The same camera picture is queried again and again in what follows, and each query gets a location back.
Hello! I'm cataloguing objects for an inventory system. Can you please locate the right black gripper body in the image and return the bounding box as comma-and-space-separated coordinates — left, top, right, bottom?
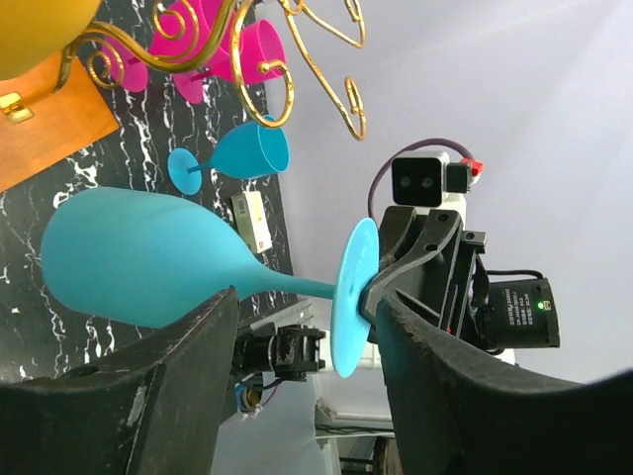
360, 206, 488, 341

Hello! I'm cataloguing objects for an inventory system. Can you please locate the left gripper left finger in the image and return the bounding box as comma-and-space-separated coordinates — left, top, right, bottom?
1, 288, 239, 474

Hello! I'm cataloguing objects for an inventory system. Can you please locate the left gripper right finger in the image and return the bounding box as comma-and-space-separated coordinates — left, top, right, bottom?
377, 298, 632, 474

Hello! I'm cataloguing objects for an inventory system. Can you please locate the blue wine glass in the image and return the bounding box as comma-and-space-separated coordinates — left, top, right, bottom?
167, 121, 291, 196
41, 187, 379, 378

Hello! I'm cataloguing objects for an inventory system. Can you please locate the magenta wine glass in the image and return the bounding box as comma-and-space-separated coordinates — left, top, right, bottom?
100, 1, 235, 92
170, 18, 288, 105

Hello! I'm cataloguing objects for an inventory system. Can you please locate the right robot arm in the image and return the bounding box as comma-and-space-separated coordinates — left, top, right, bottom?
359, 206, 561, 355

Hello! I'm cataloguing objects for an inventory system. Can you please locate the small white box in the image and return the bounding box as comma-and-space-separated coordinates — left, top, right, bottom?
230, 191, 272, 254

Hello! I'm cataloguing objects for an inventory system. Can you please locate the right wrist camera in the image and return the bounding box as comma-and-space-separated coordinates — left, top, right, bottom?
391, 150, 484, 208

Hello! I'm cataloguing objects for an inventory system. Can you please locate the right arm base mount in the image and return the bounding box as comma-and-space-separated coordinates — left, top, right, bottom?
230, 323, 334, 417

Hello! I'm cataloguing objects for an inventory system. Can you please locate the gold wire wine glass rack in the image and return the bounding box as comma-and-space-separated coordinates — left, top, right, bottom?
0, 0, 368, 194

